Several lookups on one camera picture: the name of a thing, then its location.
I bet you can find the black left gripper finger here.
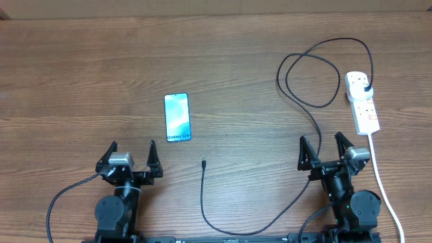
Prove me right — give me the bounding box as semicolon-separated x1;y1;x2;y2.
146;140;163;178
95;141;117;172

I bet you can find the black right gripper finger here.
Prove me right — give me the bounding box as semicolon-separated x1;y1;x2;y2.
298;136;320;171
335;132;354;159

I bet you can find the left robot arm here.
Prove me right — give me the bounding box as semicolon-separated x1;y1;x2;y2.
94;140;163;242

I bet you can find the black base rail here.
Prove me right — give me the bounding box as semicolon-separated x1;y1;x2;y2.
80;232;382;243

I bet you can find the white power strip cord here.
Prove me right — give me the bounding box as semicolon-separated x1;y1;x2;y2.
367;133;406;243

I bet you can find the black USB charging cable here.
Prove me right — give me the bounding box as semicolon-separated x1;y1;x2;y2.
200;37;375;236

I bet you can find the blue screen Galaxy smartphone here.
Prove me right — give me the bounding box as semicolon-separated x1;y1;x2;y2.
164;93;192;142

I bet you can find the white power strip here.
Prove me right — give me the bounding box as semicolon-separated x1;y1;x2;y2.
344;72;380;136

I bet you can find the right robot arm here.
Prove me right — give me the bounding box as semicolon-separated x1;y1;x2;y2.
297;132;381;243

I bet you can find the white charger plug adapter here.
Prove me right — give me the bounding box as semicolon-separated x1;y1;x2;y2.
347;83;374;102

